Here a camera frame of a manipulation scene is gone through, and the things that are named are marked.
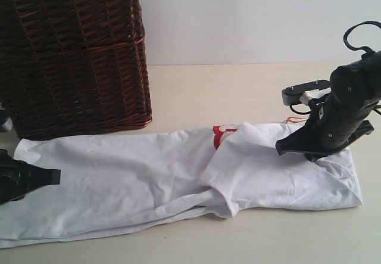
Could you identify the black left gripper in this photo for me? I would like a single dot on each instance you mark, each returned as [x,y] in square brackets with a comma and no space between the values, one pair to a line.
[16,179]

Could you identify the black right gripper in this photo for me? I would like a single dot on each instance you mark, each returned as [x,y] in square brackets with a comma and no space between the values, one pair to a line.
[337,130]

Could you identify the white t-shirt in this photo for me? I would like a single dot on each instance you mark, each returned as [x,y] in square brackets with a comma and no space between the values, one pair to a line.
[121,184]

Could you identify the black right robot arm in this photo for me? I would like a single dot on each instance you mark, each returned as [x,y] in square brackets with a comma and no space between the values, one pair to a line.
[339,108]

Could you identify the dark brown wicker basket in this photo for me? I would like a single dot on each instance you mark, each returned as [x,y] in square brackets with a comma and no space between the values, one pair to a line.
[73,67]

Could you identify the orange garment hang tag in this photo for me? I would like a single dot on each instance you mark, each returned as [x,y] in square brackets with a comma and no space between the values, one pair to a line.
[295,120]

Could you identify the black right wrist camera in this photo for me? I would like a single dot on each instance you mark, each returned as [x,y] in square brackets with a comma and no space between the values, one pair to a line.
[303,93]

